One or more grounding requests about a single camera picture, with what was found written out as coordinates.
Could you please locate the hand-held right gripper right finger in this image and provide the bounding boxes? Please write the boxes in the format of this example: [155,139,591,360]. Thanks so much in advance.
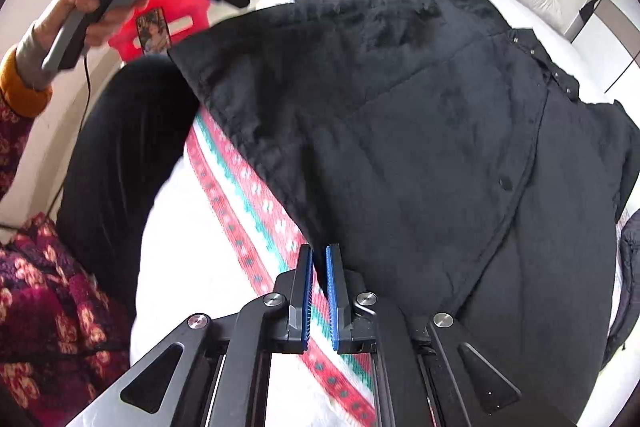
[326,244,581,427]

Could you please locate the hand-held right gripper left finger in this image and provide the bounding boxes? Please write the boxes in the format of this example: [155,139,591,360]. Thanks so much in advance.
[65,244,315,427]

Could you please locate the large black fleece-lined coat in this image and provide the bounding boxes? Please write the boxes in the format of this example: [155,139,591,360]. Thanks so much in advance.
[167,0,640,427]

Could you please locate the person's left forearm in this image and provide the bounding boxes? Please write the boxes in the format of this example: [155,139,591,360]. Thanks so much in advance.
[0,23,63,202]

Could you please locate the person's left hand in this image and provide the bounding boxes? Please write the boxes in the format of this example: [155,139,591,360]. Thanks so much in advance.
[36,0,151,54]

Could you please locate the red plastic stool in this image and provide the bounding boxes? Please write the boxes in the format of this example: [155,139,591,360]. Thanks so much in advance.
[107,0,213,64]

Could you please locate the phone with picture case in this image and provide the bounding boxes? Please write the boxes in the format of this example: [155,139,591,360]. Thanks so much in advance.
[135,7,174,56]

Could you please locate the person's black pants leg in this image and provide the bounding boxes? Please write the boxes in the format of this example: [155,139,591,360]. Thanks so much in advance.
[55,56,202,325]

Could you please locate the person's floral padded jacket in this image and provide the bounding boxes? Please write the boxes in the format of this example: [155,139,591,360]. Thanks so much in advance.
[0,212,135,427]

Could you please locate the black quilted jacket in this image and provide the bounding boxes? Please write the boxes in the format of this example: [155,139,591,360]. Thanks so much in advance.
[602,207,640,373]

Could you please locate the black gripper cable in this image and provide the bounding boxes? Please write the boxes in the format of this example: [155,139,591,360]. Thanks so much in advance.
[47,49,93,220]

